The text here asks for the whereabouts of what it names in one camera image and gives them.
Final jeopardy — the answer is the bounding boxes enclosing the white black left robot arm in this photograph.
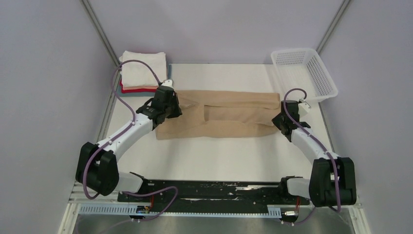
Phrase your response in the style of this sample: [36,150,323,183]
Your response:
[75,82,182,202]

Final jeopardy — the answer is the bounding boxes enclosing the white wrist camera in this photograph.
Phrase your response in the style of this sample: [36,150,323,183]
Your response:
[161,79,174,89]
[298,99,312,117]

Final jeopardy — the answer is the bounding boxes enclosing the corner metal post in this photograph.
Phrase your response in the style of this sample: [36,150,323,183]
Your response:
[80,0,120,66]
[316,0,353,55]

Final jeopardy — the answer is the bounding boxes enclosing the left corner metal post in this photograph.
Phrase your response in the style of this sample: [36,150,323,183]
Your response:
[80,0,120,66]

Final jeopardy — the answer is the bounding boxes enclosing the aluminium frame rail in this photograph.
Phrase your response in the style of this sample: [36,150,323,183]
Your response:
[57,182,96,234]

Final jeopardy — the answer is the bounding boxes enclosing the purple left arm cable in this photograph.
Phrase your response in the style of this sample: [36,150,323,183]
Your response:
[82,59,179,223]

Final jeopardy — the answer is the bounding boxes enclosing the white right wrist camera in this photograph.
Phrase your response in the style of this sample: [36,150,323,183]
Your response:
[298,99,312,117]

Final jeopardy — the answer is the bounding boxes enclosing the red folded t shirt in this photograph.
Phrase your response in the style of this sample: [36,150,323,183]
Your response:
[120,81,158,94]

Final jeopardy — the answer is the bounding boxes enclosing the slotted white cable duct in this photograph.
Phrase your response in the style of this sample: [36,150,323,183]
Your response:
[78,204,282,218]

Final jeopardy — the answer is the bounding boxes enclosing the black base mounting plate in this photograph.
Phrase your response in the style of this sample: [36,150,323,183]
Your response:
[117,179,310,214]

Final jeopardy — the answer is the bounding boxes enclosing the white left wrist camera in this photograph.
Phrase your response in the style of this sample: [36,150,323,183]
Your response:
[161,79,174,89]

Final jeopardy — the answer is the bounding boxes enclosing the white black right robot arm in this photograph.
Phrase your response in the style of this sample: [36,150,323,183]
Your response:
[272,100,357,209]

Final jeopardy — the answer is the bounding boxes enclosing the right corner metal post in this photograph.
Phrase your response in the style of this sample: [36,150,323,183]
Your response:
[316,0,353,55]

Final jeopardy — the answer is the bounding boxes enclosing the white plastic laundry basket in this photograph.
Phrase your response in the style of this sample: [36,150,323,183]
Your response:
[270,48,338,102]

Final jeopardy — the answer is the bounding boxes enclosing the peach folded t shirt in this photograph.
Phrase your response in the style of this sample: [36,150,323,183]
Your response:
[122,86,158,92]

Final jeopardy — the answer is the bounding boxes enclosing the beige t shirt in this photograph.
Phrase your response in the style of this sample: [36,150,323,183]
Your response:
[155,90,281,140]

